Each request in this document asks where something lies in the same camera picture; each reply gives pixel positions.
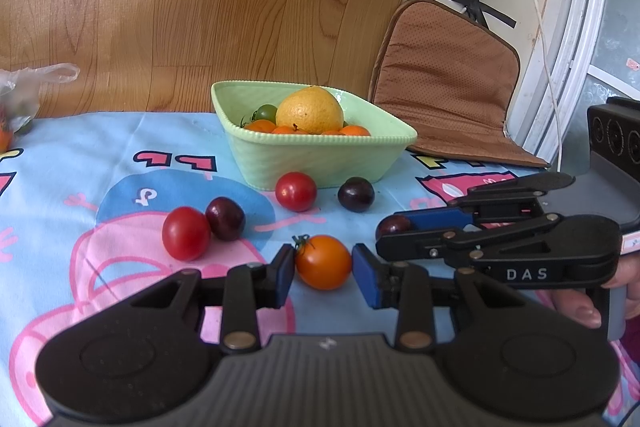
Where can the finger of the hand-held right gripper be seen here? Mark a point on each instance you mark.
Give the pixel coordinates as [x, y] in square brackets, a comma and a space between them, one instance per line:
[440, 219]
[415, 244]

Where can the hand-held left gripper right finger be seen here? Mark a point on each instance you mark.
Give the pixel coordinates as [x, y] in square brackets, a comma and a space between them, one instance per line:
[365, 279]

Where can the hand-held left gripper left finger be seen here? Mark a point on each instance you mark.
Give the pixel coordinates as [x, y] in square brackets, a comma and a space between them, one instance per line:
[282, 277]

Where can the dark purple plum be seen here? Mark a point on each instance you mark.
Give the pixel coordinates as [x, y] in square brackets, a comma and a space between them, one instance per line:
[394, 224]

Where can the orange tomato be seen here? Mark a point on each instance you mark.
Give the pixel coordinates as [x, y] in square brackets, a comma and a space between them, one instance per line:
[323, 262]

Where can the dark purple tomato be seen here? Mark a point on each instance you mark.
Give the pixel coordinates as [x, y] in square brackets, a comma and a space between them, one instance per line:
[225, 218]
[356, 194]

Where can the red tomato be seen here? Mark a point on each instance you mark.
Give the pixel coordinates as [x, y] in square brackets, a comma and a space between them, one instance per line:
[186, 233]
[296, 191]

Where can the green ceramic bowl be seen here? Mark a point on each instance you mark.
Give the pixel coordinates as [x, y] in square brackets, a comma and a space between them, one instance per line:
[310, 159]

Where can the small mandarin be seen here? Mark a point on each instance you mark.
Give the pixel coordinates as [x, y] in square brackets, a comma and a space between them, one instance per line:
[260, 126]
[356, 130]
[285, 130]
[330, 133]

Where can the green tomato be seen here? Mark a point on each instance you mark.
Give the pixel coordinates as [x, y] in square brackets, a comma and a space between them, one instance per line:
[266, 112]

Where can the large yellow orange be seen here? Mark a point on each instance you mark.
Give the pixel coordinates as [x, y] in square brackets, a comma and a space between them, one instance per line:
[310, 109]

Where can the person's right hand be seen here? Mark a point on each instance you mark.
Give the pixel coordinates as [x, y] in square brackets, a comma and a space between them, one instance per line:
[575, 307]

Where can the brown seat cushion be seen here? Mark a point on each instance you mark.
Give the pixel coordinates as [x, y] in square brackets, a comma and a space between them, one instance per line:
[450, 82]

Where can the printed cartoon blanket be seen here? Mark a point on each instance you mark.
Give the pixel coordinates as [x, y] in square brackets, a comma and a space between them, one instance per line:
[100, 167]

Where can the clear plastic bag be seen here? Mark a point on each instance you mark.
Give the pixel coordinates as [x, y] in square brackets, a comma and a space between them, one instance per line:
[25, 97]

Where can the white window frame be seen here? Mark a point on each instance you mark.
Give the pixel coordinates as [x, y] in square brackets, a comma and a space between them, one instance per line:
[585, 7]

